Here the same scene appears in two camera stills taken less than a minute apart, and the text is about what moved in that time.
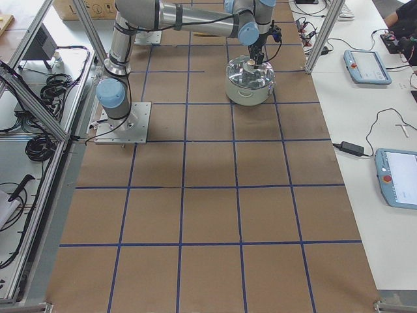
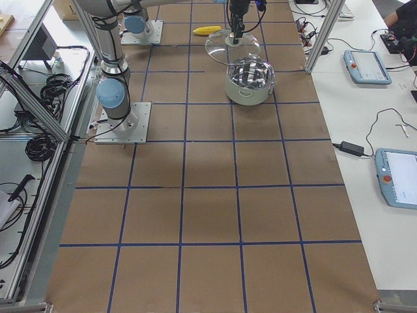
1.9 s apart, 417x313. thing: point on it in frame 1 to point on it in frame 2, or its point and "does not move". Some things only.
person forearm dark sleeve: [403, 21] does not move
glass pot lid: [242, 74] to [220, 46]
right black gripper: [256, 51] to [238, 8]
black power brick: [352, 148] does not move
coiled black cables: [42, 147] does not move
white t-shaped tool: [402, 126] does not move
